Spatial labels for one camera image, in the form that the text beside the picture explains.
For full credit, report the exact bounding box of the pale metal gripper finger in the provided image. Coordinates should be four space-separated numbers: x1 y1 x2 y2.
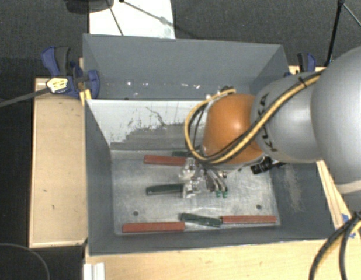
179 158 197 182
182 181 201 199

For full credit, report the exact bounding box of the red-brown flat block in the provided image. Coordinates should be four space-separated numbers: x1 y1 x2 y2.
221 215 278 225
122 221 186 234
143 155 188 166

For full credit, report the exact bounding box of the grey metal bin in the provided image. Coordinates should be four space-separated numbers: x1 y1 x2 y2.
82 33 336 256

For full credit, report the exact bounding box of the black cylinder on white bracket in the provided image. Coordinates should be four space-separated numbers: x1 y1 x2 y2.
249 157 275 175

